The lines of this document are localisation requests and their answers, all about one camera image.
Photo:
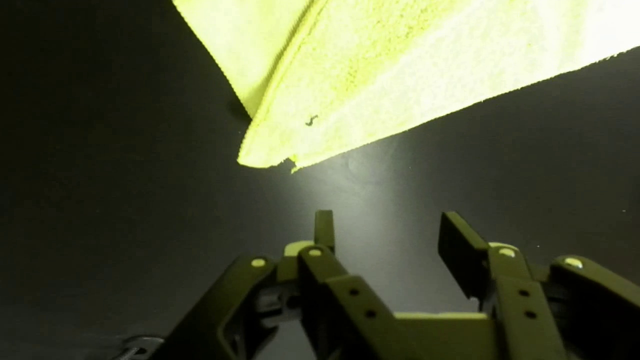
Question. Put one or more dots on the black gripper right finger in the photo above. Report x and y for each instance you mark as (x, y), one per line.
(513, 292)

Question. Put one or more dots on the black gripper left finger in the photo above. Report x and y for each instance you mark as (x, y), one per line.
(332, 300)

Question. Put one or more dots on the yellow towel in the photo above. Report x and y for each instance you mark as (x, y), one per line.
(400, 60)

